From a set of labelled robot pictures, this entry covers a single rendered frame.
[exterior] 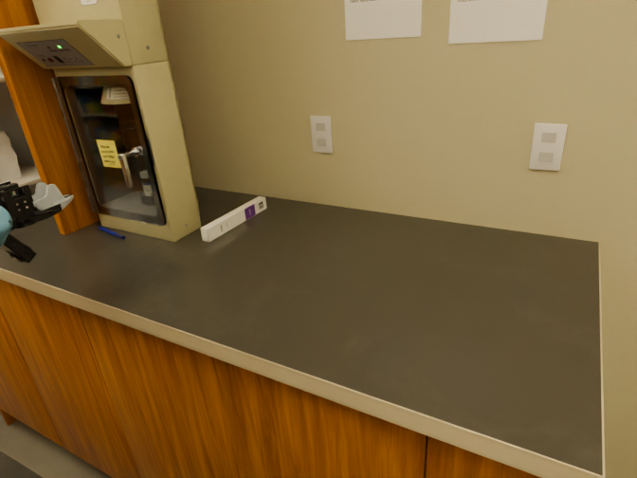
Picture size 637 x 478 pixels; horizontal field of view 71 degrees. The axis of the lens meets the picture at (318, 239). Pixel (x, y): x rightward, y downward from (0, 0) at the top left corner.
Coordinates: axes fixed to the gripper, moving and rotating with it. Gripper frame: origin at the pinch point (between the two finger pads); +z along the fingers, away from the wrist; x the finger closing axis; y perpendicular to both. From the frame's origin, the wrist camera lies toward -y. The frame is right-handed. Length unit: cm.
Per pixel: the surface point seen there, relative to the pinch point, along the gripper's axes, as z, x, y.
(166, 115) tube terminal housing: 29.4, -5.1, 13.8
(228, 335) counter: -4, -47, -20
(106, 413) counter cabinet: -4, 9, -67
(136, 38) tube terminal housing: 25.2, -5.1, 32.4
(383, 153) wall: 66, -51, -3
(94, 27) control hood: 14.8, -5.1, 35.1
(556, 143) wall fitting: 65, -96, 3
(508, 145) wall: 66, -85, 2
